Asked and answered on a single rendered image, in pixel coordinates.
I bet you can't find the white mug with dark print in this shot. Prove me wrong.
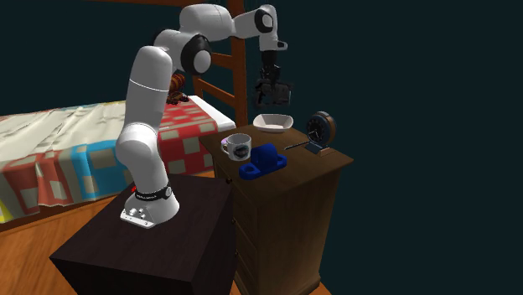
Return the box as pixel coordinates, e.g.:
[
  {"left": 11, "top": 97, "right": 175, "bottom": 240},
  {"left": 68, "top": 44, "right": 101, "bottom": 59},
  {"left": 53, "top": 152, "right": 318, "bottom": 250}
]
[{"left": 220, "top": 132, "right": 252, "bottom": 162}]

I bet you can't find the brown wooden chest of drawers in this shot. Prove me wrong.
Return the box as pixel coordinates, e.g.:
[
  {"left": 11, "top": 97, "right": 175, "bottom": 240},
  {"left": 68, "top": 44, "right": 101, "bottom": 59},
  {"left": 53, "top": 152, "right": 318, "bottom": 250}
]
[{"left": 199, "top": 122, "right": 355, "bottom": 295}]

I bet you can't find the wooden bunk bed with patterned blanket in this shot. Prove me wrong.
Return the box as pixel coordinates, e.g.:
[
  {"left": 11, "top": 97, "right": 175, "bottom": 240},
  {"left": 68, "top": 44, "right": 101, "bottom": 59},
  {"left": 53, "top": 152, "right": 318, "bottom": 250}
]
[{"left": 0, "top": 0, "right": 251, "bottom": 234}]

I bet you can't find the dark robot stand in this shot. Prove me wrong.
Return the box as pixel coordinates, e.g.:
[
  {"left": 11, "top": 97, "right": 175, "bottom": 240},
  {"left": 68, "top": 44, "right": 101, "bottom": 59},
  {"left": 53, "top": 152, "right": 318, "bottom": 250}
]
[{"left": 49, "top": 173, "right": 238, "bottom": 295}]

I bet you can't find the round brown table clock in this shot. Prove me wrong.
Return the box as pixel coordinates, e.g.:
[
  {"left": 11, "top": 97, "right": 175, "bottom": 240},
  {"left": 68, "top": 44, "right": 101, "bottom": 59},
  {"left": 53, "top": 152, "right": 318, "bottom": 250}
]
[{"left": 305, "top": 111, "right": 338, "bottom": 158}]

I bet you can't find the white bowl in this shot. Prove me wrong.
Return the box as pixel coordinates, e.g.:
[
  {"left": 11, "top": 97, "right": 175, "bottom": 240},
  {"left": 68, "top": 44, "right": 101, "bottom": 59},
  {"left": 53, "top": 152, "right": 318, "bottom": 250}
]
[{"left": 252, "top": 113, "right": 295, "bottom": 134}]

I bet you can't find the blue block-shaped object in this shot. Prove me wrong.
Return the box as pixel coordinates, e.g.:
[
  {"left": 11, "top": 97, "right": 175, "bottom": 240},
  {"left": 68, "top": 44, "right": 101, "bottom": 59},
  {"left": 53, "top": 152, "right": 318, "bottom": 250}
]
[{"left": 238, "top": 142, "right": 287, "bottom": 181}]

